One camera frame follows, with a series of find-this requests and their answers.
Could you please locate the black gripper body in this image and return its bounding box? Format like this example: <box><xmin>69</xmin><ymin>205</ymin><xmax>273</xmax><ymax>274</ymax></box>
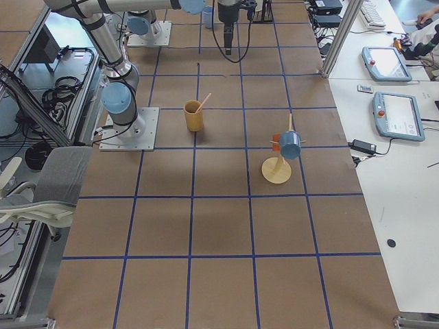
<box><xmin>217</xmin><ymin>2</ymin><xmax>239</xmax><ymax>41</ymax></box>

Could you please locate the light blue plastic cup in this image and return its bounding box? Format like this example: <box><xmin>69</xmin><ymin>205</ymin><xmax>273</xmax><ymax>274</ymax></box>
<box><xmin>202</xmin><ymin>5</ymin><xmax>213</xmax><ymax>29</ymax></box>

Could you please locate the pink chopstick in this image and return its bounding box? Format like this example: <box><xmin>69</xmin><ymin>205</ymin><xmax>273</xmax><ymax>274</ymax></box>
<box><xmin>195</xmin><ymin>93</ymin><xmax>212</xmax><ymax>113</ymax></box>

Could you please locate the bamboo chopstick holder cup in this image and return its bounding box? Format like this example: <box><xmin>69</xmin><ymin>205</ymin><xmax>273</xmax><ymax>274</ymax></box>
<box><xmin>184</xmin><ymin>100</ymin><xmax>204</xmax><ymax>132</ymax></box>

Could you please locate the dark blue hanging cup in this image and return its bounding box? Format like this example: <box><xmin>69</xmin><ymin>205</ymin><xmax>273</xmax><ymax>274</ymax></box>
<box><xmin>278</xmin><ymin>130</ymin><xmax>301</xmax><ymax>160</ymax></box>

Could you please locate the wooden cup tree stand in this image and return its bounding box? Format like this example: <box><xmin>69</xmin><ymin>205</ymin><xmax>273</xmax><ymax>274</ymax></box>
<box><xmin>261</xmin><ymin>113</ymin><xmax>298</xmax><ymax>184</ymax></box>

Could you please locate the person's hand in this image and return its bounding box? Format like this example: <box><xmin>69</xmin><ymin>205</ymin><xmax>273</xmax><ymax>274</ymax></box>
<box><xmin>417</xmin><ymin>7</ymin><xmax>438</xmax><ymax>24</ymax></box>

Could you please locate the black computer box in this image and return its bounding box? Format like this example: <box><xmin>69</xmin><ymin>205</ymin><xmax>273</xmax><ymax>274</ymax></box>
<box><xmin>307</xmin><ymin>0</ymin><xmax>343</xmax><ymax>28</ymax></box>

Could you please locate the white keyboard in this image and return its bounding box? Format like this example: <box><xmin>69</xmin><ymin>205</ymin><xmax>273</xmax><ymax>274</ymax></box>
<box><xmin>359</xmin><ymin>1</ymin><xmax>386</xmax><ymax>30</ymax></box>

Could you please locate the small label card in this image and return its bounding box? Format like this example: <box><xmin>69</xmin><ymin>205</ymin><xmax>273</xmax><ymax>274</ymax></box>
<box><xmin>357</xmin><ymin>84</ymin><xmax>374</xmax><ymax>94</ymax></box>

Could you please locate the far teach pendant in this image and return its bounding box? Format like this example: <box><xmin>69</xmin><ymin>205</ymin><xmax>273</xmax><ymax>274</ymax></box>
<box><xmin>361</xmin><ymin>47</ymin><xmax>412</xmax><ymax>82</ymax></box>

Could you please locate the teach pendant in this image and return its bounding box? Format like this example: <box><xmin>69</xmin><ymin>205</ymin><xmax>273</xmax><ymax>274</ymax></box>
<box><xmin>361</xmin><ymin>47</ymin><xmax>412</xmax><ymax>82</ymax></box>
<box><xmin>372</xmin><ymin>92</ymin><xmax>425</xmax><ymax>142</ymax></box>

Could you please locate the black power adapter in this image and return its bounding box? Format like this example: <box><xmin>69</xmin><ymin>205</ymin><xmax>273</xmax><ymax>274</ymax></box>
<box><xmin>348</xmin><ymin>139</ymin><xmax>377</xmax><ymax>155</ymax></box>

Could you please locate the black monitor on floor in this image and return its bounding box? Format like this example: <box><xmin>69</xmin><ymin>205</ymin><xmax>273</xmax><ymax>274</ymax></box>
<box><xmin>23</xmin><ymin>25</ymin><xmax>61</xmax><ymax>73</ymax></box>

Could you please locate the near teach pendant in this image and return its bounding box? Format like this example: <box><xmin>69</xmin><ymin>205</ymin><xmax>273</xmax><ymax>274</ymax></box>
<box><xmin>372</xmin><ymin>92</ymin><xmax>425</xmax><ymax>142</ymax></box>

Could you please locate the grey office chair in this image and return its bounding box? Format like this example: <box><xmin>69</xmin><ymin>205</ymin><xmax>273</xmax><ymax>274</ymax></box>
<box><xmin>1</xmin><ymin>146</ymin><xmax>92</xmax><ymax>241</ymax></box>

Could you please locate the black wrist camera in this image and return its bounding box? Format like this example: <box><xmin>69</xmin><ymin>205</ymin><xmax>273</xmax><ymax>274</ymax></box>
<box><xmin>241</xmin><ymin>0</ymin><xmax>257</xmax><ymax>21</ymax></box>

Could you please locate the black wire mug rack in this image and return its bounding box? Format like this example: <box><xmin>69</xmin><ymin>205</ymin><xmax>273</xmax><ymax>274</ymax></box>
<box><xmin>253</xmin><ymin>0</ymin><xmax>274</xmax><ymax>23</ymax></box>

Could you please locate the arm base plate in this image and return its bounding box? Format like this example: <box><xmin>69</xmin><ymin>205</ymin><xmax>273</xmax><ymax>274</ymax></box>
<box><xmin>99</xmin><ymin>107</ymin><xmax>160</xmax><ymax>151</ymax></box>
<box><xmin>128</xmin><ymin>19</ymin><xmax>172</xmax><ymax>47</ymax></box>

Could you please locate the aluminium frame post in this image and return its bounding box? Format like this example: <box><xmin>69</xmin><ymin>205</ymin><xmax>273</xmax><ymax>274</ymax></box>
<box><xmin>321</xmin><ymin>0</ymin><xmax>363</xmax><ymax>78</ymax></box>

